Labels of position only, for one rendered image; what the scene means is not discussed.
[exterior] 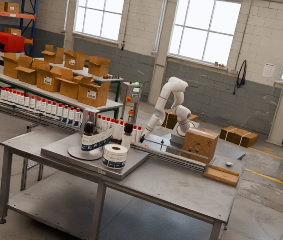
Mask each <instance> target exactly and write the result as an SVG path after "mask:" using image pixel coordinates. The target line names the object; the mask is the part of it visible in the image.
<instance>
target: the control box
mask: <svg viewBox="0 0 283 240"><path fill-rule="evenodd" d="M133 87H140V88H141V86H140V85H136V84H135V83H132V84H129V83H128V82H123V85H122V90H121V96H120V100H121V101H123V102H130V103H138V99H139V97H131V96H132V93H139V94H140V92H133ZM139 91H140V90H139ZM128 98H130V99H131V101H127V99H128Z"/></svg>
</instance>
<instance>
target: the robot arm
mask: <svg viewBox="0 0 283 240"><path fill-rule="evenodd" d="M187 89H188V84H187V83H186V82H185V81H182V80H180V79H178V78H176V77H171V78H170V79H169V80H168V83H166V84H165V85H164V86H163V88H162V90H161V93H160V95H159V98H158V100H157V103H156V106H155V109H156V110H157V111H159V115H157V114H153V115H152V117H151V118H150V120H149V122H148V123H147V125H146V129H145V130H144V132H143V133H142V135H141V136H142V138H141V140H140V141H139V142H141V143H143V141H144V139H145V138H146V137H147V136H148V135H149V134H150V132H151V131H153V129H154V128H155V126H161V125H162V124H163V122H164V120H165V116H166V114H165V111H164V107H165V105H166V102H167V100H168V97H169V95H170V93H171V92H173V94H174V98H175V100H174V103H173V105H172V106H171V112H172V113H174V114H175V115H177V116H178V117H177V121H178V124H179V126H178V129H177V130H178V133H179V134H180V135H182V136H185V133H186V131H187V130H188V129H189V128H191V127H193V124H192V123H190V122H189V120H188V118H189V117H190V116H191V111H190V110H189V109H187V108H186V107H184V106H182V105H181V104H182V103H183V101H184V94H183V92H185V91H186V90H187Z"/></svg>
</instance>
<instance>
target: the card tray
mask: <svg viewBox="0 0 283 240"><path fill-rule="evenodd" d="M239 175H240V173H238V172H235V171H231V170H228V169H224V168H221V167H218V166H215V165H212V164H210V167H209V169H208V170H207V172H205V174H204V176H205V177H208V178H211V179H214V180H218V181H221V182H224V183H227V184H230V185H233V186H236V184H237V181H238V178H239Z"/></svg>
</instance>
